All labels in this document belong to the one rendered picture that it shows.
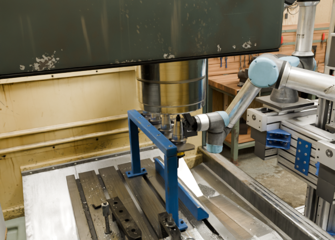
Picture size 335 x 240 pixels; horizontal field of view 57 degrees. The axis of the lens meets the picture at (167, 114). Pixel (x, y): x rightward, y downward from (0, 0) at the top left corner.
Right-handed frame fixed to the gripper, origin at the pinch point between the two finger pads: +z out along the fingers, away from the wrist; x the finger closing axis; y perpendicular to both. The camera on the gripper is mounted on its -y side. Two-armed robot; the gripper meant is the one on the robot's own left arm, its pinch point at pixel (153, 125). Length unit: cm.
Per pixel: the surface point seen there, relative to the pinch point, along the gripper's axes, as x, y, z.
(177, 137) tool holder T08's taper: -23.9, -3.2, 0.1
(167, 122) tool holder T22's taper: -13.0, -5.3, -0.8
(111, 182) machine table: 14.7, 29.6, 17.4
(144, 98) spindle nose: -55, -27, 21
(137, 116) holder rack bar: 7.2, -3.0, 4.9
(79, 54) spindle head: -65, -38, 35
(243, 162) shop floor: 146, 115, -155
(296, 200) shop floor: 65, 117, -155
